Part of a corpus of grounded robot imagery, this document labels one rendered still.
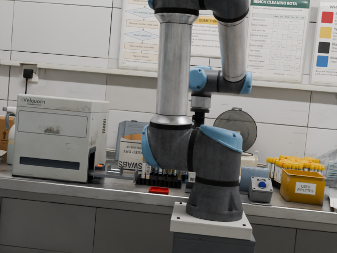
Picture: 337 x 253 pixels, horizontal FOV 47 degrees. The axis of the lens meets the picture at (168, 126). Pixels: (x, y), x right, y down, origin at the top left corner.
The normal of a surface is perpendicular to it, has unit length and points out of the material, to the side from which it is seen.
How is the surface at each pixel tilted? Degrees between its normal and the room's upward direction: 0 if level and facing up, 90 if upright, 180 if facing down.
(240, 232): 90
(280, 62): 94
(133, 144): 98
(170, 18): 142
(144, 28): 93
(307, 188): 90
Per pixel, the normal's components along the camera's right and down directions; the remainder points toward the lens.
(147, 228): -0.07, 0.04
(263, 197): -0.11, 0.54
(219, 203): 0.09, -0.26
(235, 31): 0.21, 0.82
